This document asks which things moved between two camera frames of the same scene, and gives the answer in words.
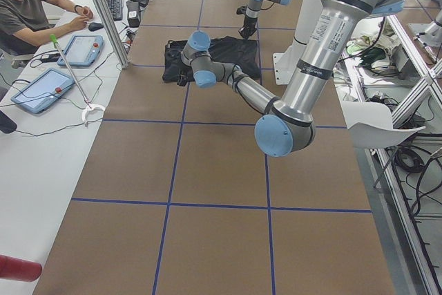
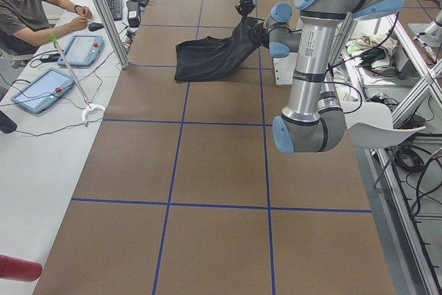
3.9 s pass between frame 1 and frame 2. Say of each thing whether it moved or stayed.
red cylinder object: stayed
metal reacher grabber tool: stayed
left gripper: moved
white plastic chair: stayed
